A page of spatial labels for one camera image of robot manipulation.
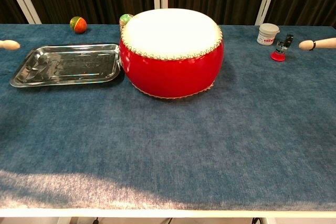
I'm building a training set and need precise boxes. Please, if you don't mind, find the wooden drumstick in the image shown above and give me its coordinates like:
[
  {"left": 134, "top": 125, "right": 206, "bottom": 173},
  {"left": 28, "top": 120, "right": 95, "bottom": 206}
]
[
  {"left": 299, "top": 37, "right": 336, "bottom": 51},
  {"left": 0, "top": 39, "right": 21, "bottom": 51}
]

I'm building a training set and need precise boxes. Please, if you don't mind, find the red drum with white skin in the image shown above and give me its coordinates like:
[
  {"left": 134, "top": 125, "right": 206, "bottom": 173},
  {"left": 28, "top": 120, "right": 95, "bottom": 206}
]
[{"left": 119, "top": 8, "right": 225, "bottom": 100}]

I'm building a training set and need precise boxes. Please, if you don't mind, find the shiny metal tray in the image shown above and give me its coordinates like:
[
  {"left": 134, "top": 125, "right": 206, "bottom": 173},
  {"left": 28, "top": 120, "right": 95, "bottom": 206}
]
[{"left": 9, "top": 43, "right": 124, "bottom": 88}]

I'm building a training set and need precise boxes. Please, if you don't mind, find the blue table cloth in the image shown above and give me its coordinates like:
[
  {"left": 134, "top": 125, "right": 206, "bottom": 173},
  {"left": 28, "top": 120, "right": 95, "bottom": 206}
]
[{"left": 0, "top": 24, "right": 336, "bottom": 211}]

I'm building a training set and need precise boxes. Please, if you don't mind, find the orange and green ball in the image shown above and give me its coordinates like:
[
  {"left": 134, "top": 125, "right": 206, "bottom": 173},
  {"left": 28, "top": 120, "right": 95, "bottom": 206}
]
[{"left": 69, "top": 16, "right": 88, "bottom": 34}]

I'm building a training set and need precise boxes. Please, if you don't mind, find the white plastic jar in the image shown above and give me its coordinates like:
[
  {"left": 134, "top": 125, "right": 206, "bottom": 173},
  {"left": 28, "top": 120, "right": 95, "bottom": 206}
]
[{"left": 257, "top": 23, "right": 280, "bottom": 46}]

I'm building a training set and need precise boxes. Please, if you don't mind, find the small toy with red base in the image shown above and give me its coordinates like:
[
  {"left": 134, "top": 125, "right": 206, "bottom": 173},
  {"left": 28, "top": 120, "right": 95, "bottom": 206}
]
[{"left": 270, "top": 34, "right": 294, "bottom": 62}]

